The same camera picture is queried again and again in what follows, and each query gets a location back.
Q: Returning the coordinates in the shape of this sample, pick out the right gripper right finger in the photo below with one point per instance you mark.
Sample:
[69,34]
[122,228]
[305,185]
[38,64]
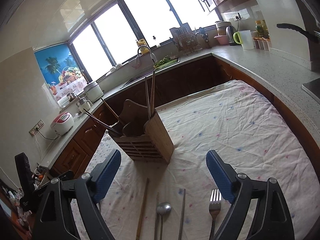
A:
[271,220]

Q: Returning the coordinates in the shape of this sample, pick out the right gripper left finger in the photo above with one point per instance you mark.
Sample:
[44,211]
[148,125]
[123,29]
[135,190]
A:
[55,218]

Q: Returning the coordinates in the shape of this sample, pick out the silver fork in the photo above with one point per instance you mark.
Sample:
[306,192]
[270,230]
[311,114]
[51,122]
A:
[214,209]

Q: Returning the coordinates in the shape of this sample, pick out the worn wooden chopstick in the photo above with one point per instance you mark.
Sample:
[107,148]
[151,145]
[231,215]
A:
[142,211]

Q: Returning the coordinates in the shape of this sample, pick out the silver spoon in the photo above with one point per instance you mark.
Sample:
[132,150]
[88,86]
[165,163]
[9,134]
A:
[163,209]

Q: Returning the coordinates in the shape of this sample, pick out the dark metal chopstick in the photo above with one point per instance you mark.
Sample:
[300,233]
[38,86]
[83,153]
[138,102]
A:
[156,218]

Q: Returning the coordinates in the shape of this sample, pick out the long wooden chopstick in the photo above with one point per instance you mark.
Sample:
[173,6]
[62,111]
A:
[152,97]

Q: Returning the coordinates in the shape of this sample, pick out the kitchen faucet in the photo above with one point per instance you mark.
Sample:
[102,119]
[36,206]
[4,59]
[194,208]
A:
[144,49]

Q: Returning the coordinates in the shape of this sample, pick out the white red rice cooker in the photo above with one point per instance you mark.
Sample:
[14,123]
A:
[62,123]

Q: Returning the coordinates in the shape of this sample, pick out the small white electric pot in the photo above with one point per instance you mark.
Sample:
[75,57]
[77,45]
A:
[84,104]

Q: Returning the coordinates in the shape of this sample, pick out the wooden utensil holder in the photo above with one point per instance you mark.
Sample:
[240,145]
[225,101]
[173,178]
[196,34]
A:
[143,138]

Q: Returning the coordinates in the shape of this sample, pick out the white steamer pot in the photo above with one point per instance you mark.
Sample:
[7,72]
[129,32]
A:
[93,91]

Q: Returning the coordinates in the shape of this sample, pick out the tropical fruit poster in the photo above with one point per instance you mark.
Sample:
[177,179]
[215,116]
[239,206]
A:
[60,71]

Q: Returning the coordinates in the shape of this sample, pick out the green vegetable basket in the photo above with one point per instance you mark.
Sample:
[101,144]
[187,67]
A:
[166,61]

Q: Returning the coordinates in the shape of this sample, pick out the condiment bottle rack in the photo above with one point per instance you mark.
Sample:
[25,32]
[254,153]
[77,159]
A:
[261,37]

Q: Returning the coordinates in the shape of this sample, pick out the pink basin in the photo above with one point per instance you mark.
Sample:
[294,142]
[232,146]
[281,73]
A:
[222,39]

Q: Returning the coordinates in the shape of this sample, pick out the black pan on stove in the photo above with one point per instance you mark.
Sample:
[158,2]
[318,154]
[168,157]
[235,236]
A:
[312,37]

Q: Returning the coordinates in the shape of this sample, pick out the steel electric kettle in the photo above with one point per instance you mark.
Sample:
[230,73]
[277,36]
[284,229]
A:
[230,30]

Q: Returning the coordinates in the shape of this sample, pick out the dish drying rack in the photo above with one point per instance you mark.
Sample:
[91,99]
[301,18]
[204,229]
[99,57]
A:
[185,40]

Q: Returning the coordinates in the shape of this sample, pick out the white jug green handle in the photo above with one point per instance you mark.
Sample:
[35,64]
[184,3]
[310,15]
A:
[244,38]

